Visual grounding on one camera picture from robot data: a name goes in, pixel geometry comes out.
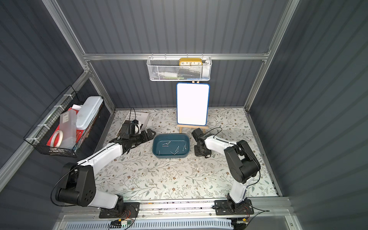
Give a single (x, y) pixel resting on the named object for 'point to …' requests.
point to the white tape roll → (60, 140)
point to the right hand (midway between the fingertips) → (203, 152)
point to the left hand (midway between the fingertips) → (151, 135)
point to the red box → (79, 132)
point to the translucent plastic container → (68, 126)
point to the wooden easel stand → (192, 127)
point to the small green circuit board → (129, 222)
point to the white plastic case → (89, 107)
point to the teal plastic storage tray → (171, 145)
